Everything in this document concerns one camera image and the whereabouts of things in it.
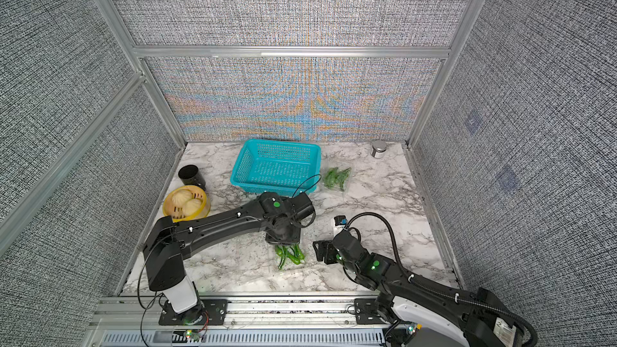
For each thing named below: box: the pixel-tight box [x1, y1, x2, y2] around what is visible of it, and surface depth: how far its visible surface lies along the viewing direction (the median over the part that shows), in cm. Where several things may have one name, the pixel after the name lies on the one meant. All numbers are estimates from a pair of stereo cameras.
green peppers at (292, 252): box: [274, 243, 306, 270], surface depth 85 cm
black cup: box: [177, 163, 206, 190], surface depth 99 cm
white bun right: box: [183, 198, 202, 217], surface depth 92 cm
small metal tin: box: [370, 139, 388, 160], surface depth 115 cm
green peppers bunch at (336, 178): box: [324, 167, 352, 192], surface depth 105 cm
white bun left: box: [171, 188, 194, 209], surface depth 95 cm
